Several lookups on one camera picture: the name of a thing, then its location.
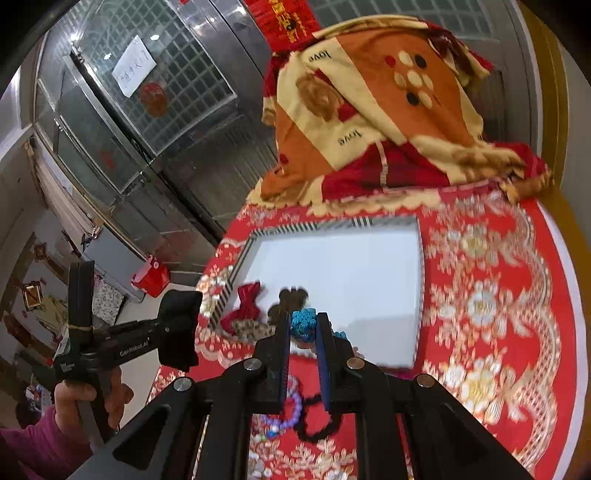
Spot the metal glass door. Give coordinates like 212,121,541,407
34,1,534,274

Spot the red plastic bag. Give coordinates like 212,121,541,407
131,256,170,298

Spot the dark red velvet bow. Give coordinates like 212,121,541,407
221,281,262,335

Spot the striped white jewelry tray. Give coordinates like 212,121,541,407
201,215,425,369

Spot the person's left hand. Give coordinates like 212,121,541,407
54,366,136,445

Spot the black scrunchie hair tie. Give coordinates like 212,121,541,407
292,392,344,445

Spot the orange red love blanket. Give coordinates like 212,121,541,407
247,15,552,212

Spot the red paper door banner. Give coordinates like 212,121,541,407
243,0,321,53

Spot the red gold floral tablecloth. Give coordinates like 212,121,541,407
146,181,588,480

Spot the purple bead bracelet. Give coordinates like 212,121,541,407
257,376,304,440

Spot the colourful flower bead bracelet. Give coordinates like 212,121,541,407
289,307,349,349

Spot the purple sleeve forearm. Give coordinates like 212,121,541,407
1,406,92,479

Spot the white paper door notice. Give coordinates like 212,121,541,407
111,35,156,98

